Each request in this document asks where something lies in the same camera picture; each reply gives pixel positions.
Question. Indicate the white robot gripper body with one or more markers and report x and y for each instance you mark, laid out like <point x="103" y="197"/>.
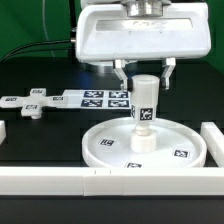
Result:
<point x="105" y="32"/>

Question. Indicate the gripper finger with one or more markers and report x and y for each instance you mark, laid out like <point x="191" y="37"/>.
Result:
<point x="118" y="67"/>
<point x="168" y="64"/>

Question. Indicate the white round table top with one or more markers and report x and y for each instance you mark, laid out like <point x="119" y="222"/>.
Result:
<point x="121" y="143"/>

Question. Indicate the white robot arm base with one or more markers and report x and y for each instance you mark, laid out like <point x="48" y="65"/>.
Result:
<point x="107" y="67"/>

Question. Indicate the white marker sheet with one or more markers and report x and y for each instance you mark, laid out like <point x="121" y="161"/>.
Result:
<point x="97" y="99"/>

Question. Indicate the white right fence bar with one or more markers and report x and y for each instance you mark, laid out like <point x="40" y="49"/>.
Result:
<point x="214" y="139"/>

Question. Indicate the white fence bar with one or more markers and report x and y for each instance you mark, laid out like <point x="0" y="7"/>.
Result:
<point x="2" y="131"/>
<point x="214" y="139"/>
<point x="110" y="182"/>

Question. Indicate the white cross-shaped table base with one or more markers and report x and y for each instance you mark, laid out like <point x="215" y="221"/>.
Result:
<point x="31" y="105"/>

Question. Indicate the white front fence bar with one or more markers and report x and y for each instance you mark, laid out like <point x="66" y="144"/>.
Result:
<point x="110" y="182"/>

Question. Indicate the white left fence bar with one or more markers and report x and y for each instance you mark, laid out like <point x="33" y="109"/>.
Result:
<point x="2" y="131"/>

